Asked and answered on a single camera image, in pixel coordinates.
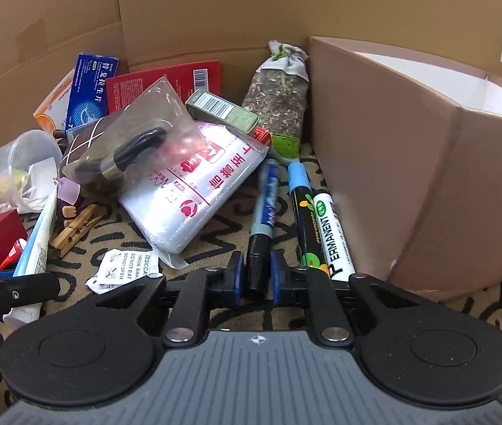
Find makeup brush in clear bag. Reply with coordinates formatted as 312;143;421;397
60;76;210;196

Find clear plastic measuring cup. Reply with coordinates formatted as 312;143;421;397
0;129;64;214

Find large brown cardboard sheets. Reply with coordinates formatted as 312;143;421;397
0;0;502;178

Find purple tag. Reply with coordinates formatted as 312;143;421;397
57;178;82;205

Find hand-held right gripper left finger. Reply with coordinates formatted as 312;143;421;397
83;250;245;348

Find white cotton pads bag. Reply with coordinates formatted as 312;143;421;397
117;121;272;256

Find letter-patterned beige mat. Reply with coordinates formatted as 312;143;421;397
0;142;502;425

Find small green box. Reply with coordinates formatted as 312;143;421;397
184;87;260;136

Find blue medicine box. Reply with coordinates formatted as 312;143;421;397
65;52;120;143

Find white desiccant packet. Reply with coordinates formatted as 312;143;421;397
85;249;146;296
120;249;162;281

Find pink-brown cardboard box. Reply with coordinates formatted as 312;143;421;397
308;35;502;302

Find white toothpaste tube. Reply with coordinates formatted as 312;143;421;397
2;187;60;331

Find flat red box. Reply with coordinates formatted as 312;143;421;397
105;60;224;117

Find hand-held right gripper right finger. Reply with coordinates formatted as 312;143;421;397
270;250;411;347

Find orange and white medicine box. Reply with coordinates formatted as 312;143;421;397
33;68;77;134

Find small red packet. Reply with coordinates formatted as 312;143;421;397
252;126;272;148

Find brown pouch with white lines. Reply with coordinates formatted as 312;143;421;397
62;117;115;165

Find wooden clothespin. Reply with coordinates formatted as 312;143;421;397
48;215;106;258
56;204;100;242

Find grey herb sachet bag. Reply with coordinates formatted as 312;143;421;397
241;40;310;165

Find blue marker pen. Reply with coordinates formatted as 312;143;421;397
245;158;283;300

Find white permanent marker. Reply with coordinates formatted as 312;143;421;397
311;189;357;283

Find black marker with green print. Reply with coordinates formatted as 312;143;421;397
286;160;330;272

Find red and white small tube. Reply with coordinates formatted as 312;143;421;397
0;238;27;272

